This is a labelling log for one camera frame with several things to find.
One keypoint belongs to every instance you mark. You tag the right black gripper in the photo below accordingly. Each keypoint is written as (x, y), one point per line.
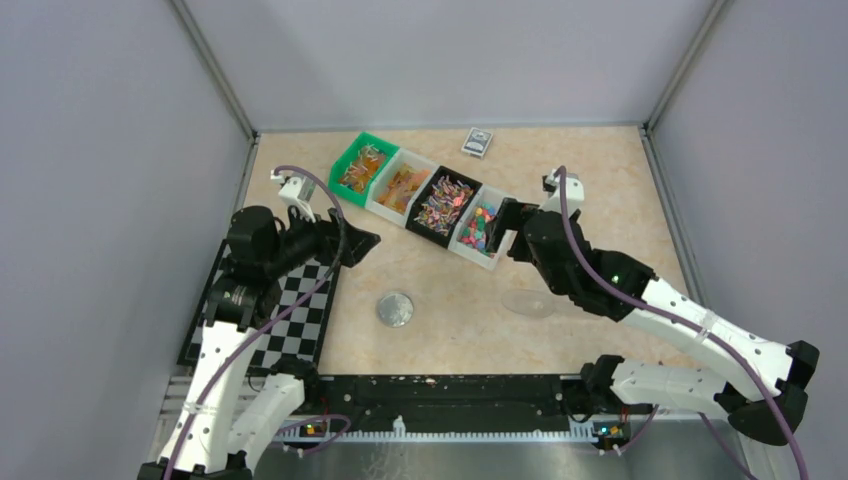
(508, 218)

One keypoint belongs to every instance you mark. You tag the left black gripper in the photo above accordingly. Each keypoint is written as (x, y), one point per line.
(327, 233)

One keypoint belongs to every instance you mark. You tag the clear plastic jar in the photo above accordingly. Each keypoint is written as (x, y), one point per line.
(529, 303)

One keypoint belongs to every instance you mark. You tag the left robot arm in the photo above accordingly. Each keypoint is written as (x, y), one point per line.
(210, 440)

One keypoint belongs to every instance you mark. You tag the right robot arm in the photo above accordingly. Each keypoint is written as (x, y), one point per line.
(757, 385)

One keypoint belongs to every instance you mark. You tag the white bin colourful candies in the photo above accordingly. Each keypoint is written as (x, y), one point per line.
(470, 236)

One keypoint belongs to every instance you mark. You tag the white bin orange candies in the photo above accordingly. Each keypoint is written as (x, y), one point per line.
(398, 184)

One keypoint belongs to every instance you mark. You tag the black candy bin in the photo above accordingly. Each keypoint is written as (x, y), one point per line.
(436, 211)

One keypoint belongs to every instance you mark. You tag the green candy bin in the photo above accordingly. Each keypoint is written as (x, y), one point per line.
(354, 172)

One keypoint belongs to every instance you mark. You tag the silver jar lid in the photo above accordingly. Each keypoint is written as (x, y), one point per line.
(395, 309)

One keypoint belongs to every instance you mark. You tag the playing card box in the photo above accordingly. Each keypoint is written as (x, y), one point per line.
(477, 142)

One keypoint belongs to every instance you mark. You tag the black white checkerboard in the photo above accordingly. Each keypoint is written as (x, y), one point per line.
(300, 334)

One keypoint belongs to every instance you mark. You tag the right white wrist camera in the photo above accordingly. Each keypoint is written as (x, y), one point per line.
(568, 198)

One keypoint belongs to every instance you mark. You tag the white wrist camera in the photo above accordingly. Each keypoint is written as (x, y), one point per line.
(568, 198)
(296, 190)

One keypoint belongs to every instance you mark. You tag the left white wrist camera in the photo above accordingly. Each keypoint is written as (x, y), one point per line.
(296, 190)

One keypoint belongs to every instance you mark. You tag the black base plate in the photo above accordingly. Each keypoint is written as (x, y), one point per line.
(463, 403)

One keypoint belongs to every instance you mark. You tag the white cable duct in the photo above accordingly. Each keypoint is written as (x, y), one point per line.
(399, 434)

